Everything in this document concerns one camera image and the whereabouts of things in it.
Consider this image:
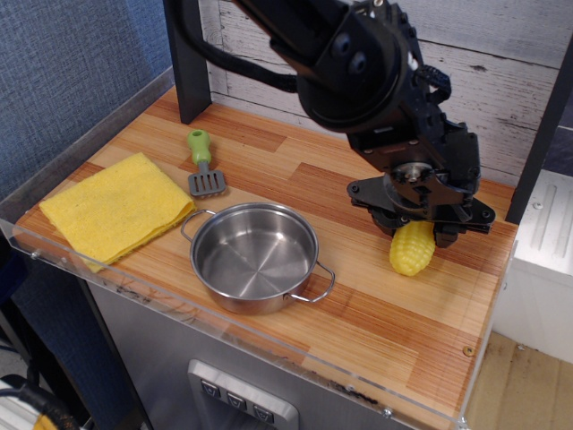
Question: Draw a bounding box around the small stainless steel pot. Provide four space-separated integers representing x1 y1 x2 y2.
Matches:
180 202 336 314

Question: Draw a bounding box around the black left vertical post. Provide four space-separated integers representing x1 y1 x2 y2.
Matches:
163 0 211 125

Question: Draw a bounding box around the yellow plastic corn cob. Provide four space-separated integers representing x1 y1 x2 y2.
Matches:
389 221 436 277

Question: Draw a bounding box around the yellow folded cloth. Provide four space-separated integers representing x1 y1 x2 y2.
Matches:
39 153 196 273

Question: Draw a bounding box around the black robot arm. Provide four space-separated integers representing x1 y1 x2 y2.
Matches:
240 1 495 248

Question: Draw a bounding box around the silver button control panel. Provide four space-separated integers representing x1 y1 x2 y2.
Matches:
187 359 299 429

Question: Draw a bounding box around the clear acrylic table guard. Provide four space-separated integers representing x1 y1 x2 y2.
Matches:
1 208 517 429

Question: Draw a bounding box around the black vertical post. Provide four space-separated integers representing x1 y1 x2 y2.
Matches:
163 0 211 125
505 0 573 225

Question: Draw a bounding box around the white cabinet on right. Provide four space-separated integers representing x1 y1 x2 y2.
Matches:
492 170 572 363

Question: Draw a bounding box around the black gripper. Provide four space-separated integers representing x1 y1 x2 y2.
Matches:
347 163 495 248

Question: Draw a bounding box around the black braided cable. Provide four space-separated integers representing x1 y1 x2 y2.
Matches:
0 8 453 430

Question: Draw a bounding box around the black right vertical post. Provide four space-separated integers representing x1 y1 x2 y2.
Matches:
505 0 573 225

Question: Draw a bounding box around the green handled grey toy spatula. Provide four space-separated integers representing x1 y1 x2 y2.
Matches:
187 130 227 198

